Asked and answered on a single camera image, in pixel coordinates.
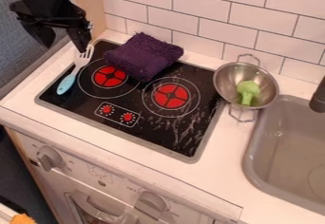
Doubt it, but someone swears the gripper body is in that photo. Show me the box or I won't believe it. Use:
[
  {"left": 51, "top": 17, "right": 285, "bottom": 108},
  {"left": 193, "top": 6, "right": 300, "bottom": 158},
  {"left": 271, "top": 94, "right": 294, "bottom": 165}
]
[{"left": 8, "top": 0, "right": 94, "bottom": 31}]

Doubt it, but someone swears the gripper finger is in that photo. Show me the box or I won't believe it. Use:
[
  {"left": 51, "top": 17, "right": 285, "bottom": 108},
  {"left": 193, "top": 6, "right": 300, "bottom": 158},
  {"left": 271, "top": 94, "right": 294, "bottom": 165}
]
[
  {"left": 66, "top": 28, "right": 94, "bottom": 54},
  {"left": 19, "top": 22, "right": 58, "bottom": 49}
]

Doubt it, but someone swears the green toy broccoli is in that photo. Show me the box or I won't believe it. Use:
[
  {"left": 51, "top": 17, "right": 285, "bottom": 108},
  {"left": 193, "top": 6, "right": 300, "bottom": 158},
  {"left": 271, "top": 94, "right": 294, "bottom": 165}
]
[{"left": 235, "top": 80, "right": 263, "bottom": 107}]

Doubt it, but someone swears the blue and white toy fork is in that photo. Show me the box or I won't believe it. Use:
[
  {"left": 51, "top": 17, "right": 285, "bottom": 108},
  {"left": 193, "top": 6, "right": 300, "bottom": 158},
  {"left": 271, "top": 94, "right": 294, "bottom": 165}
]
[{"left": 55, "top": 44, "right": 97, "bottom": 97}]

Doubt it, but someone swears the purple cloth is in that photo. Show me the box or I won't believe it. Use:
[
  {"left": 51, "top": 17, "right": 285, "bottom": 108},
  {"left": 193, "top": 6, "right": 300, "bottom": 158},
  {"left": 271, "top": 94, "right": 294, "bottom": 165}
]
[{"left": 103, "top": 31, "right": 186, "bottom": 84}]

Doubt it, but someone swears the toy stove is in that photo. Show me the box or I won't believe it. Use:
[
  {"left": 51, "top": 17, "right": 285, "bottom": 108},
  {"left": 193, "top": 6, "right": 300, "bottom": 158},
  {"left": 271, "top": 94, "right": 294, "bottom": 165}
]
[{"left": 34, "top": 38, "right": 226, "bottom": 165}]

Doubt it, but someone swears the silver strainer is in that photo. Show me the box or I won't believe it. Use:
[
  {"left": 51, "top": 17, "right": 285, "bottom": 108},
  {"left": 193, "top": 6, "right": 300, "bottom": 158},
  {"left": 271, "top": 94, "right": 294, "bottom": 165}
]
[{"left": 212, "top": 53, "right": 281, "bottom": 123}]

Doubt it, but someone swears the toy sink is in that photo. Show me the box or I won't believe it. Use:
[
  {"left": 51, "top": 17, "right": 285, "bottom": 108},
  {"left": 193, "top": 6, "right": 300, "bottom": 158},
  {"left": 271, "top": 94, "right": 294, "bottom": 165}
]
[{"left": 240, "top": 94, "right": 325, "bottom": 216}]

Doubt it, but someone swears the tap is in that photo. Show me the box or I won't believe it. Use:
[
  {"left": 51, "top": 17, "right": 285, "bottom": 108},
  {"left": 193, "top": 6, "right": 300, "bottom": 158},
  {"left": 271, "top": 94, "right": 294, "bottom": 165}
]
[{"left": 307, "top": 75, "right": 325, "bottom": 114}]

